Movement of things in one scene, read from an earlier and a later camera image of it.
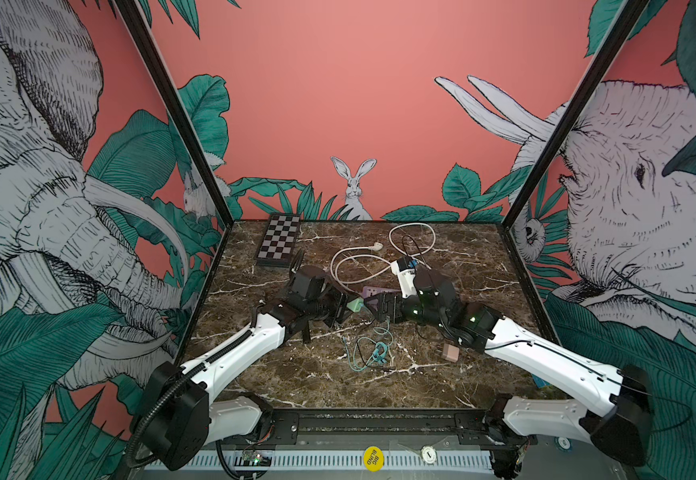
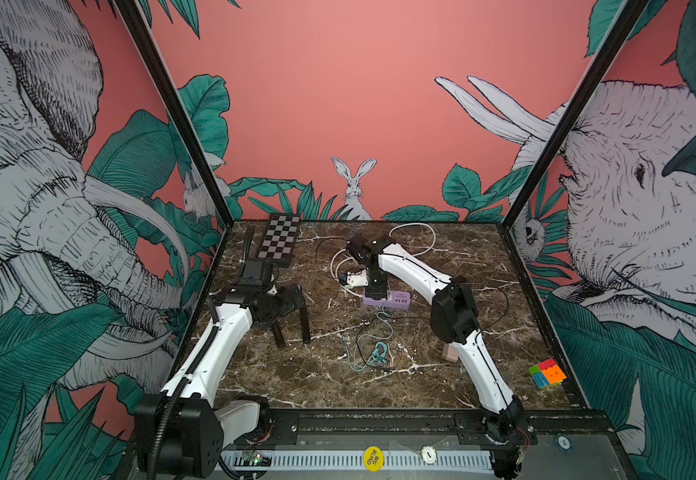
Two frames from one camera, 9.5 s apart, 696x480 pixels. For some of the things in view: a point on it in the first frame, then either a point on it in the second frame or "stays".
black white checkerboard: (278, 245) stays
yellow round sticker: (374, 458) stays
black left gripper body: (330, 307) to (281, 303)
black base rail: (462, 427) stays
